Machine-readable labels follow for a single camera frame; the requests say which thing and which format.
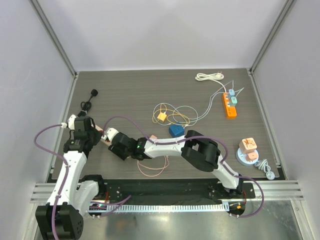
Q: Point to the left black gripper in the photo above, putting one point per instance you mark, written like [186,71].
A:
[98,136]

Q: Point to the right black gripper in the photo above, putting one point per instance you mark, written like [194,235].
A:
[116,144]

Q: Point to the beige power strip red sockets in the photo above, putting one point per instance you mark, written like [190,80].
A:
[103,137]

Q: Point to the yellow charger plug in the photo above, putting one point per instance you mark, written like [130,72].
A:
[162,116]

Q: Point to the blue cube adapter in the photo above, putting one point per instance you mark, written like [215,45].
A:
[176,131]

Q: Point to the round light blue socket base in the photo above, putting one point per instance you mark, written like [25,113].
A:
[241,158]

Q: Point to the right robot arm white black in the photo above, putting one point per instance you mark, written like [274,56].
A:
[198,150]

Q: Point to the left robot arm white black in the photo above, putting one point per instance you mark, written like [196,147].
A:
[62,216]

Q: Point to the teal charger plug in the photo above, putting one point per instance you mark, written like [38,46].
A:
[234,100]

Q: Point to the light blue charger plug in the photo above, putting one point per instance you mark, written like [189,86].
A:
[231,93]

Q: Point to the small pink charger plug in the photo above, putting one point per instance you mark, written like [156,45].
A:
[252,156]

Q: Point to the orange power strip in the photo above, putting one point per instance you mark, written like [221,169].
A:
[229,106]

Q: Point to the peach cube charger with print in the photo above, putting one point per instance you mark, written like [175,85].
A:
[247,145]

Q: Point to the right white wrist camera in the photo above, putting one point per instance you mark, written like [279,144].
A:
[110,133]

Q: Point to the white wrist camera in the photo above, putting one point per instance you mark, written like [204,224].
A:
[110,133]
[70,124]

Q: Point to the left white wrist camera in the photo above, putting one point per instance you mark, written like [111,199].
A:
[70,124]

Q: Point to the black mounting base plate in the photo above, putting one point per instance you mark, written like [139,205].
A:
[171,192]

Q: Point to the slotted cable duct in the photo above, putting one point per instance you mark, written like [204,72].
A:
[224,207]

